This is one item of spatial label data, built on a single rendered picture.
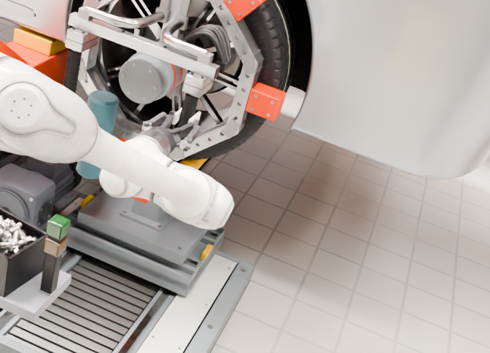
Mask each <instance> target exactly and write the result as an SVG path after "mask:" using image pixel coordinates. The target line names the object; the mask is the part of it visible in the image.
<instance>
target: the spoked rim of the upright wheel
mask: <svg viewBox="0 0 490 353"><path fill-rule="evenodd" d="M210 6H211V2H209V3H208V4H207V5H206V7H205V8H204V9H203V11H202V13H201V14H200V15H199V16H198V18H197V19H196V21H195V22H194V23H193V25H192V26H191V28H190V29H189V30H188V31H193V30H195V29H196V28H198V27H199V26H198V25H199V24H200V23H201V21H202V19H204V17H205V16H206V14H207V13H208V10H207V9H208V7H210ZM137 11H139V13H140V14H141V16H142V17H145V16H148V15H151V14H154V11H153V10H152V8H151V6H150V5H149V4H148V2H147V0H115V1H113V2H112V3H110V4H109V5H108V7H107V8H106V10H105V12H107V13H109V14H112V15H116V16H118V17H122V18H136V14H137ZM215 15H216V12H215V10H214V9H213V10H212V11H211V12H210V14H209V16H208V17H207V18H206V19H205V20H204V22H203V24H202V25H201V26H204V25H207V24H209V23H210V21H211V20H212V18H213V17H214V16H215ZM114 27H117V26H114ZM162 27H163V24H162V23H161V22H158V23H155V24H152V25H150V26H149V28H150V29H151V31H152V32H153V34H154V35H155V37H156V38H157V39H156V42H159V41H160V35H161V31H162ZM117 28H120V29H122V30H125V31H128V32H131V33H133V34H134V28H121V27H117ZM194 45H196V46H198V47H202V48H204V49H206V50H208V52H209V53H214V52H216V48H215V46H214V45H212V46H208V47H204V45H203V43H202V41H201V40H200V39H199V38H197V39H196V40H195V44H194ZM136 53H137V51H136V50H134V49H132V48H129V47H126V46H124V45H121V44H118V43H116V42H113V41H111V40H108V39H105V38H103V37H100V42H99V46H98V62H99V66H100V69H101V73H102V76H103V78H104V81H105V83H106V84H107V86H108V88H109V89H110V91H111V92H112V93H113V94H115V95H116V97H118V98H119V100H120V102H119V106H120V107H121V108H122V109H123V111H124V112H125V113H126V114H127V115H129V116H130V117H131V118H132V119H133V120H135V121H136V122H137V123H138V124H140V125H143V122H145V121H148V120H151V119H152V118H153V117H155V116H157V115H159V114H160V113H161V112H165V113H166V114H167V115H169V112H170V111H172V112H178V111H179V110H180V109H181V108H182V106H183V102H184V92H183V91H182V90H183V87H184V81H185V79H184V81H183V82H182V83H181V84H180V85H178V86H177V87H176V88H174V89H173V90H172V91H171V99H170V98H169V97H168V96H164V97H162V98H161V99H158V100H156V101H153V102H151V103H149V104H138V103H136V102H134V101H132V100H130V99H129V98H128V97H127V96H126V95H125V94H124V92H123V91H122V89H121V87H120V83H119V73H120V69H121V67H122V65H123V64H124V63H125V62H126V61H128V59H129V58H130V57H131V56H132V55H134V54H136ZM219 76H221V77H217V78H216V79H214V81H215V82H218V83H220V84H222V85H224V86H227V87H229V88H231V89H234V90H236V88H237V84H238V81H239V78H237V77H235V76H233V75H231V74H228V73H226V72H224V71H221V70H219ZM222 77H223V78H225V79H223V78H222ZM226 79H228V80H230V81H231V82H230V81H228V80H226ZM232 82H234V83H232ZM235 83H236V84H235ZM177 96H178V103H177ZM199 99H200V100H201V101H202V103H203V105H204V106H205V107H206V109H207V110H208V111H204V110H197V109H196V110H195V114H196V113H197V112H201V116H200V120H199V123H198V125H199V126H200V130H199V133H201V132H203V131H205V130H208V129H210V128H212V127H214V126H216V125H219V124H220V123H223V122H225V121H227V120H228V118H229V114H230V110H231V107H228V108H226V109H220V110H216V109H215V108H214V106H213V104H212V103H211V102H210V100H209V98H208V97H207V95H206V94H205V93H204V94H203V95H202V96H201V97H200V98H199Z"/></svg>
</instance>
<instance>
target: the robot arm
mask: <svg viewBox="0 0 490 353"><path fill-rule="evenodd" d="M181 111H182V108H181V109H180V110H179V111H178V112H172V111H170V112H169V115H167V114H166V113H165V112H161V113H160V114H159V115H157V116H155V117H153V118H152V119H151V120H148V121H145V122H143V125H142V129H141V133H140V134H139V135H138V136H136V137H134V138H133V139H131V140H128V141H126V142H123V141H120V140H119V139H117V138H115V137H114V136H112V135H110V134H109V133H107V132H106V131H104V130H102V129H101V128H100V127H99V126H98V122H97V119H96V117H95V115H94V114H93V113H92V111H91V110H90V109H89V107H88V106H87V104H86V103H85V102H84V101H83V100H82V99H81V98H80V97H79V96H78V95H77V94H75V93H74V92H72V91H71V90H69V89H68V88H66V87H64V86H63V85H61V84H59V83H57V82H55V81H53V80H52V79H50V78H49V77H47V76H45V75H44V74H42V73H41V72H39V71H37V70H36V69H33V68H32V67H30V66H28V65H26V64H24V63H22V62H20V61H18V60H16V59H14V58H11V57H9V56H8V55H5V54H3V53H0V150H2V151H5V152H11V153H14V154H17V155H28V156H30V157H33V158H36V159H38V160H42V161H45V162H48V163H74V162H77V161H80V160H82V161H85V162H87V163H90V164H92V165H94V166H97V167H99V168H101V173H100V175H99V181H100V184H101V186H102V188H103V189H104V191H105V192H106V193H107V194H109V195H110V196H112V197H115V198H130V197H137V198H143V199H146V200H148V201H151V202H153V203H155V204H157V205H158V206H160V207H161V208H162V209H163V210H164V211H165V212H167V213H168V214H170V215H171V216H173V217H175V218H177V219H178V220H181V221H182V222H186V223H187V224H190V225H194V226H196V227H198V228H203V229H209V230H216V229H217V228H221V227H222V226H224V224H225V223H226V221H227V220H228V217H229V216H230V213H231V212H232V210H233V207H234V202H233V197H232V195H231V194H230V193H229V192H228V190H227V189H226V188H225V187H223V186H222V185H221V184H220V183H218V182H217V181H215V180H214V179H213V178H211V177H210V176H209V175H207V174H205V173H203V172H201V171H199V170H197V169H195V168H193V167H190V166H183V165H182V164H179V163H177V162H175V161H173V160H171V159H170V158H169V155H170V153H171V152H172V151H173V150H174V148H176V147H179V146H180V145H182V146H184V147H185V149H186V150H190V147H191V144H192V143H193V141H194V140H195V139H196V137H197V136H198V134H199V130H200V126H199V125H198V123H199V120H200V116H201V112H197V113H196V114H195V115H194V116H193V117H191V118H190V119H189V121H188V124H186V125H183V126H182V127H180V128H175V129H173V130H171V129H170V128H169V127H170V126H171V124H173V125H175V124H176V123H177V122H178V121H179V119H180V114H181ZM161 124H162V125H161ZM159 125H161V126H159ZM186 135H188V136H187V137H185V139H183V140H181V138H182V137H184V136H186Z"/></svg>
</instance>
